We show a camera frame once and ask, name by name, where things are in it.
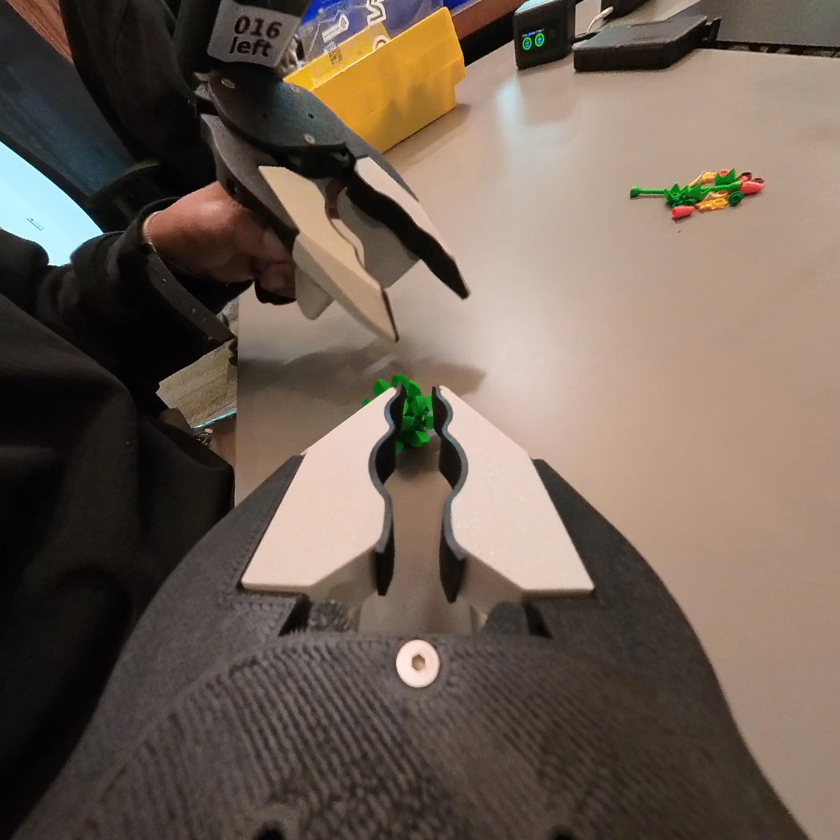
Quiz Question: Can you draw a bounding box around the person's left hand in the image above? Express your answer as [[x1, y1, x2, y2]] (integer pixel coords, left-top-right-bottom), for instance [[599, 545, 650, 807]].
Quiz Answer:
[[150, 180, 299, 306]]

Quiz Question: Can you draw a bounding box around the black device with green display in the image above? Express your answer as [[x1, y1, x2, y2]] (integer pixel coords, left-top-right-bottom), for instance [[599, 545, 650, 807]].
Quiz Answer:
[[513, 0, 578, 70]]

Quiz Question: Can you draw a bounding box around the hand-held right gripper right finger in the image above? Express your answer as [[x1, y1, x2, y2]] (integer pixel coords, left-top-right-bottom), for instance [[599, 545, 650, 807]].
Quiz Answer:
[[430, 385, 597, 605]]

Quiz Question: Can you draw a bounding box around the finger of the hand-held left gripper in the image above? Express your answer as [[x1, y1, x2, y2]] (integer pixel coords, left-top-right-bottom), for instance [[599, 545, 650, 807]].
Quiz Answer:
[[258, 165, 400, 342], [326, 155, 471, 301]]

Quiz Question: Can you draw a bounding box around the clear plastic bag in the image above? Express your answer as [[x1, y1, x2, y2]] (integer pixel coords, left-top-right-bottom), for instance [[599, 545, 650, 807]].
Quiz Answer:
[[295, 0, 454, 70]]

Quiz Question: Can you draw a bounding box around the pile of small flower bricks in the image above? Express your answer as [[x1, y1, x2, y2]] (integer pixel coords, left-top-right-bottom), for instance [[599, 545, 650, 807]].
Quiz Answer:
[[666, 168, 766, 220]]

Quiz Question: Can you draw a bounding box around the grey wrist watch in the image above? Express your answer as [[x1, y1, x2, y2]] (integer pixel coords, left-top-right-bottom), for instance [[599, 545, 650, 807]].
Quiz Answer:
[[141, 209, 237, 343]]

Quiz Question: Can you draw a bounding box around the large green brick leaf rosette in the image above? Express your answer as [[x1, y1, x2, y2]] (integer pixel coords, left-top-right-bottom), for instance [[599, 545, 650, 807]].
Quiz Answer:
[[362, 374, 437, 454]]

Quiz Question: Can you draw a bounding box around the black power brick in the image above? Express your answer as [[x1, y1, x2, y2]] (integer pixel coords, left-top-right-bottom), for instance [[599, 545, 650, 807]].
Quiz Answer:
[[573, 14, 723, 72]]

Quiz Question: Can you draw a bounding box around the person's black clad torso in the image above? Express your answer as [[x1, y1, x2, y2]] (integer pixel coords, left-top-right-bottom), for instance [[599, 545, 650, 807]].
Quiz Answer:
[[0, 289, 238, 840]]

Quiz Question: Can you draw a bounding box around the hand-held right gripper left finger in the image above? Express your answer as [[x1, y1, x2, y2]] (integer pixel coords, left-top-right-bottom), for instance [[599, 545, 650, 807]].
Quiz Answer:
[[239, 385, 406, 597]]

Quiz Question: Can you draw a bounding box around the yellow plastic bin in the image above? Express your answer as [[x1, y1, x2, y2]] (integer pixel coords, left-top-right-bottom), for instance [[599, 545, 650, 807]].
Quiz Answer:
[[283, 7, 467, 153]]

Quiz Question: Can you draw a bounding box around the grey desk cable flap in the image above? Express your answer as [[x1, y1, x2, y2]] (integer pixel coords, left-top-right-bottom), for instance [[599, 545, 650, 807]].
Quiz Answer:
[[696, 0, 840, 50]]

